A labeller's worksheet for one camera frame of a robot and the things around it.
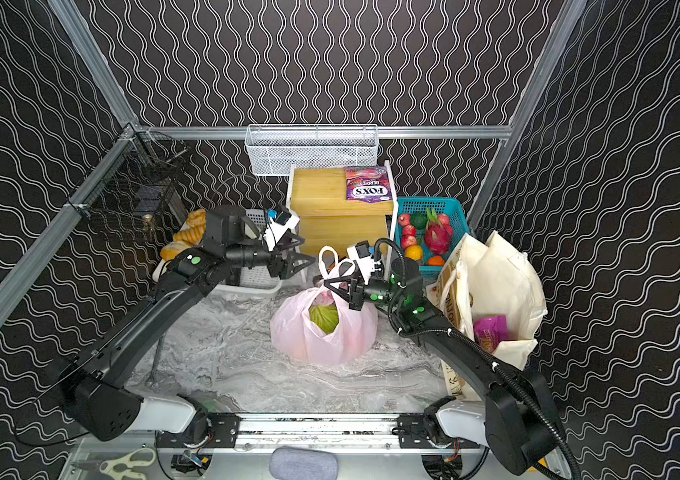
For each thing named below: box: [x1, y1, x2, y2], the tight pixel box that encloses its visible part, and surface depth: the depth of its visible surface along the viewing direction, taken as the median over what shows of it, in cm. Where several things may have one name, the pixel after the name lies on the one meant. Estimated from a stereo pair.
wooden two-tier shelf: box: [286, 160, 398, 254], surface depth 83 cm
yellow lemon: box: [404, 245, 423, 261], surface depth 108 cm
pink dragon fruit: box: [425, 207, 454, 255], surface depth 108 cm
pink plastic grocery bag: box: [270, 246, 379, 366], surface depth 76 cm
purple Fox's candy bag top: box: [344, 166, 392, 204], surface depth 82 cm
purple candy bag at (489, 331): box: [473, 315, 508, 353], surface depth 79 cm
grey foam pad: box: [269, 445, 339, 480], surface depth 69 cm
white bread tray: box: [152, 208, 207, 282], surface depth 115 cm
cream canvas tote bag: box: [427, 231, 547, 402], surface depth 78 cm
